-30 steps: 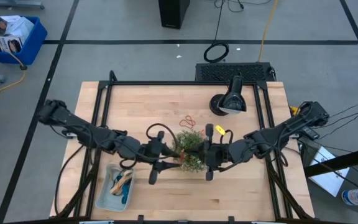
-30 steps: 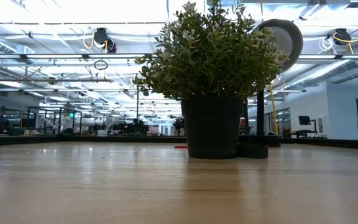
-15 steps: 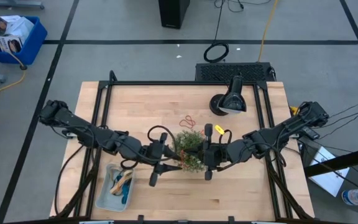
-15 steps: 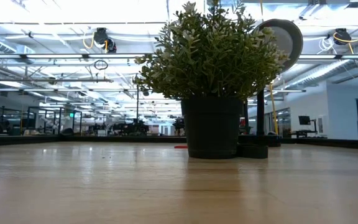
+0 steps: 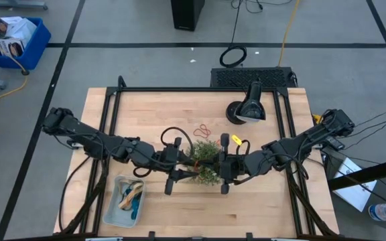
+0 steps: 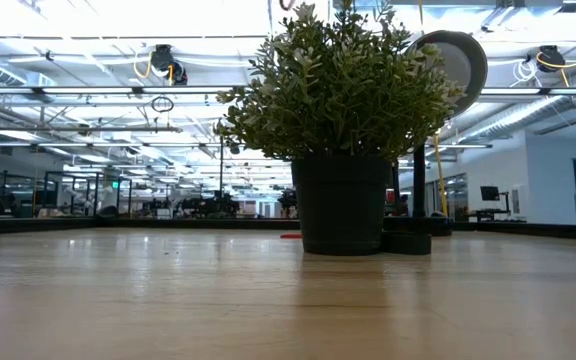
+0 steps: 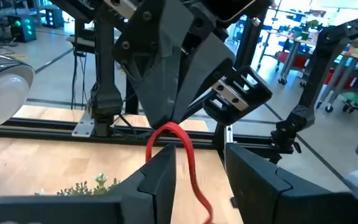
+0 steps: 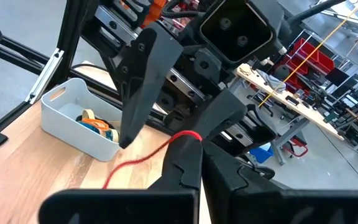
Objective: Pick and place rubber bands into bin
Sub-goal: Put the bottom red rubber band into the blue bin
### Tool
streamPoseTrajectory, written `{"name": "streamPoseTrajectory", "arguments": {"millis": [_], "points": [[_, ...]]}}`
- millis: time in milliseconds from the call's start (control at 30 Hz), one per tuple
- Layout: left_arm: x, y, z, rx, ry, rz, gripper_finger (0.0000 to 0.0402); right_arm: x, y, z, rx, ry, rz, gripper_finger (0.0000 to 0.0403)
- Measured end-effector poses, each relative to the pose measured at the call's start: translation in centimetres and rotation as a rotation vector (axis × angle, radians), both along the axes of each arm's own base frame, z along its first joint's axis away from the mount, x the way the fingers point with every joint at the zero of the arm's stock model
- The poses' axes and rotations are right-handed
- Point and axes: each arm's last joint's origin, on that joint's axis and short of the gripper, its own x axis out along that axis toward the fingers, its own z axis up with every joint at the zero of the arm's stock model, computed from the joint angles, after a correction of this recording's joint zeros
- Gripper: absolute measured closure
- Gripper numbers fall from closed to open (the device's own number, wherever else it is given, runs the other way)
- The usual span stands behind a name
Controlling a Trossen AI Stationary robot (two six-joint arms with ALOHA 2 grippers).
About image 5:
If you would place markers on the black table edge bracket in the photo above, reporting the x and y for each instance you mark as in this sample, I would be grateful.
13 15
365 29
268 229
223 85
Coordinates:
249 235
151 235

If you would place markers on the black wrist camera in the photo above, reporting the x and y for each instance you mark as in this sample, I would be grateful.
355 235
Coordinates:
230 166
171 154

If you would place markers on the black desk lamp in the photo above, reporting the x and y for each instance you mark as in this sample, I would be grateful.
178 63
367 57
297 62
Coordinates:
250 107

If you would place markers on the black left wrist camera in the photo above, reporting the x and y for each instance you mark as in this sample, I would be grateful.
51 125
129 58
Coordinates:
171 154

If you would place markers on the small black floor caster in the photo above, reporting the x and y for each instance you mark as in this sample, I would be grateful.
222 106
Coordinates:
25 72

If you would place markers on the yellow clamp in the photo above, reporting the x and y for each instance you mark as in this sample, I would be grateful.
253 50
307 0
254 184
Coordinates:
317 118

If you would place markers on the wide tan rubber band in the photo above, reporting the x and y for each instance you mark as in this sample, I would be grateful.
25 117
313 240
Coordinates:
126 202

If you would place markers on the orange rubber band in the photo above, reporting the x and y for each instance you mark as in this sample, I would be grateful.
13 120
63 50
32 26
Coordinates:
217 143

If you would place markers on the white printed box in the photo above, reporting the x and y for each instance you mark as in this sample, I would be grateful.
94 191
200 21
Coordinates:
15 28
8 47

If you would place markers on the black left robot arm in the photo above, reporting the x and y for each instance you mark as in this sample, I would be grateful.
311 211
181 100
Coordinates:
89 139

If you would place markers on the black aluminium table frame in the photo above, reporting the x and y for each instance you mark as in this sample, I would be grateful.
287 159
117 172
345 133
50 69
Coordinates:
196 89

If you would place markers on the green artificial plant black pot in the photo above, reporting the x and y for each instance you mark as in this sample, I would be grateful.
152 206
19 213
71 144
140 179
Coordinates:
206 150

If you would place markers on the light grey plastic bin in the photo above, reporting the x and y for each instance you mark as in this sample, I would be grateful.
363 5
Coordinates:
112 214

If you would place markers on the thin red rubber band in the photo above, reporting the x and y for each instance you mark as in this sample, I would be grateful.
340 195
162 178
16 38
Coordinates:
203 128

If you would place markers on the black vented computer case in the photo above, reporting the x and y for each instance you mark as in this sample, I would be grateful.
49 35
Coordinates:
251 77

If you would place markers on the wide red rubber band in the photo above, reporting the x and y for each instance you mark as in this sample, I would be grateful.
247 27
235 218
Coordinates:
196 165

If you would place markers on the black metal beam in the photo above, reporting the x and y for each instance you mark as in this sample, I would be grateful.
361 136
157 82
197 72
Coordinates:
367 174

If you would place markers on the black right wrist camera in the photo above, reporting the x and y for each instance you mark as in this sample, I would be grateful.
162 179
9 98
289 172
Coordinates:
230 166

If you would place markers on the dark grey side table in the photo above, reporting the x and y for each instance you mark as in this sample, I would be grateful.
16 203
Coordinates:
385 192

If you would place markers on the blue plastic floor bin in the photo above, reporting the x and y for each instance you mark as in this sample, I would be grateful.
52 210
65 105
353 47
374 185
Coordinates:
35 53

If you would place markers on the white paper sheet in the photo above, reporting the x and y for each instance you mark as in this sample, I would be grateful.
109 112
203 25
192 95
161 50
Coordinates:
354 187

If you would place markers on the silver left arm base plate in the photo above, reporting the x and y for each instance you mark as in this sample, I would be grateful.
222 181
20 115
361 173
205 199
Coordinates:
74 145

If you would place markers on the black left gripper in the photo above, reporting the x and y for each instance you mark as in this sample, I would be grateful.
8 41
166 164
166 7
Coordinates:
169 167

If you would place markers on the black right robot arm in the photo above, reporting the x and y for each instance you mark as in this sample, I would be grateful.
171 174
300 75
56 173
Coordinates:
297 144

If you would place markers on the black power adapter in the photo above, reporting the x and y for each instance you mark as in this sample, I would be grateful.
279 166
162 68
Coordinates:
336 143

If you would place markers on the black tower case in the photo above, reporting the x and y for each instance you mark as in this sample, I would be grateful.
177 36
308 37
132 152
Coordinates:
186 15

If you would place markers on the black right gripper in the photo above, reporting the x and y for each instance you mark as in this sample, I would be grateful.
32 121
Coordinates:
225 144

